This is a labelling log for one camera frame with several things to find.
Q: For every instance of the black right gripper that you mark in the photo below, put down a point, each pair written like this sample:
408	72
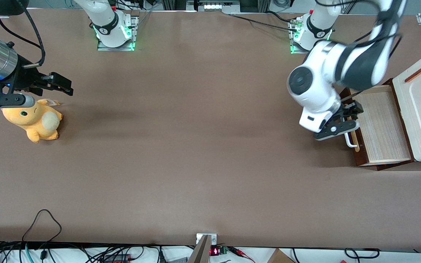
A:
26	79

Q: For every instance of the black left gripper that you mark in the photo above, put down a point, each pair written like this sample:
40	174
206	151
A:
351	110

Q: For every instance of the dark wood drawer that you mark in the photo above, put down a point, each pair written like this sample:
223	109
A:
382	124

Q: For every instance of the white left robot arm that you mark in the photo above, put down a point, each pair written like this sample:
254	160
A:
313	84

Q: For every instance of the orange plush toy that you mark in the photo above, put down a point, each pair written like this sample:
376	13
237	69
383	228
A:
35	122

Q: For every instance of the brown wooden lid strip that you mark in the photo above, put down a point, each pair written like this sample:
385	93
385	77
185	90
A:
418	73

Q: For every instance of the brown cardboard piece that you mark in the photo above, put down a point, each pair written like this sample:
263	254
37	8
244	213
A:
279	257

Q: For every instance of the white lit device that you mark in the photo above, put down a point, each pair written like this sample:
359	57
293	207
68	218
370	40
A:
217	6

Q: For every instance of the red digit display module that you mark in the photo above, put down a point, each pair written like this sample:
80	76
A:
215	251

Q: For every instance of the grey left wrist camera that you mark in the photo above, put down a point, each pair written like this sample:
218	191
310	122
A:
336	130

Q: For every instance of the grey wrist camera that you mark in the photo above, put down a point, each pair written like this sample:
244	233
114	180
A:
336	130
16	100

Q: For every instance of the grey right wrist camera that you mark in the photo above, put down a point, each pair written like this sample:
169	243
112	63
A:
16	100

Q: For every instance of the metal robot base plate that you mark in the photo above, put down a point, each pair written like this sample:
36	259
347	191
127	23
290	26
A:
102	46
294	50

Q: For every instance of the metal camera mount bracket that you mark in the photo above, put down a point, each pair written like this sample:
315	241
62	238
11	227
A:
206	239

